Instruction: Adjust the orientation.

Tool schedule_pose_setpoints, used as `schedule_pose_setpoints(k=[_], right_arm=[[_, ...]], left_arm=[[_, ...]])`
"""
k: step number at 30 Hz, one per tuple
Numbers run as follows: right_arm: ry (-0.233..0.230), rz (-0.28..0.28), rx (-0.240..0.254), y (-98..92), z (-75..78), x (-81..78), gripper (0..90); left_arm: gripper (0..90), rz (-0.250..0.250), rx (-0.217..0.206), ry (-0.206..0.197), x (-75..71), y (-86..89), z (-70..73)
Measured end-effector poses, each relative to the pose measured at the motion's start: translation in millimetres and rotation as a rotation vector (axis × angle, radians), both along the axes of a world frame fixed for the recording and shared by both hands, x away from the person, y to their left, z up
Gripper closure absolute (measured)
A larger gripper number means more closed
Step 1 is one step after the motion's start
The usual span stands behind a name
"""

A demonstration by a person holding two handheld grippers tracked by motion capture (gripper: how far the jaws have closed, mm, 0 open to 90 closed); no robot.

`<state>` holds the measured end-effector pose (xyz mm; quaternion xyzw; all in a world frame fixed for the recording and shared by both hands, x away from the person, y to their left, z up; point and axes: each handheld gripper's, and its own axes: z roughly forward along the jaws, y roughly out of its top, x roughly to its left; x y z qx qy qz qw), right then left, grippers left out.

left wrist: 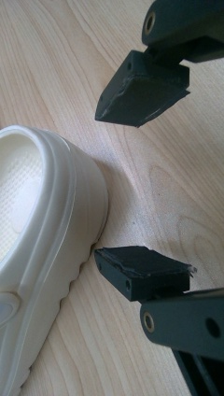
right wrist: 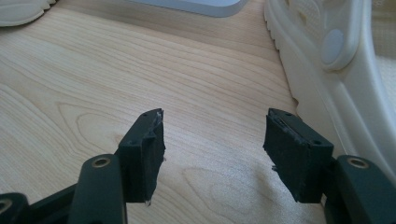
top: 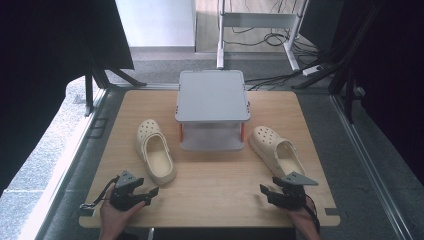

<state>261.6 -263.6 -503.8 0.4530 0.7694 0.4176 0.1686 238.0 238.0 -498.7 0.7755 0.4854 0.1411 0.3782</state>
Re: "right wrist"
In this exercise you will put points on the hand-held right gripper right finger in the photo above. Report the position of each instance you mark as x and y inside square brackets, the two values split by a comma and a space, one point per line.
[295, 158]

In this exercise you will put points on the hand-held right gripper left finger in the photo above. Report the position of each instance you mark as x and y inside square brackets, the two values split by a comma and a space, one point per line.
[141, 161]

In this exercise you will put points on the cream foam clog shoe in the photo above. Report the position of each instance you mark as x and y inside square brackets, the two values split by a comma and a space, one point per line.
[18, 12]
[314, 81]

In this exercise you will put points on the pale grey flat box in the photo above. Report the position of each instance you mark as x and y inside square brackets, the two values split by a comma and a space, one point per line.
[199, 6]

